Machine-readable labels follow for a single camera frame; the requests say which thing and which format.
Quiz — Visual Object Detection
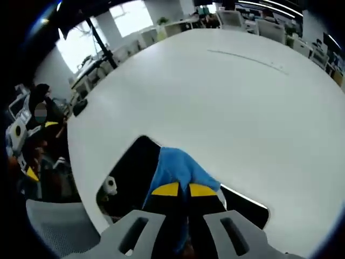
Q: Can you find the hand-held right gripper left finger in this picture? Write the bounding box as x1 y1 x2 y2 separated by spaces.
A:
63 181 187 259

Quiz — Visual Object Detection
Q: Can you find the grey mesh office chair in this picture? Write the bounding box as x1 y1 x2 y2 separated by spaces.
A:
25 199 109 259

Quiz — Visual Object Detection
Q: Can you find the blue cleaning cloth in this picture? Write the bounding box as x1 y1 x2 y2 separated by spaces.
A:
141 146 222 256

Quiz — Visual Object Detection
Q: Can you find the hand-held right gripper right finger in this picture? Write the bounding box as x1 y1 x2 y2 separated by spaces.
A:
188 183 287 259

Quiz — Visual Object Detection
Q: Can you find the small black object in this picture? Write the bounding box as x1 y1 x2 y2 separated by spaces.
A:
73 98 88 117

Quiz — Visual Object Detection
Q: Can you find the black stand pole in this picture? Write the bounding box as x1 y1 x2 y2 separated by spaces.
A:
85 15 119 70

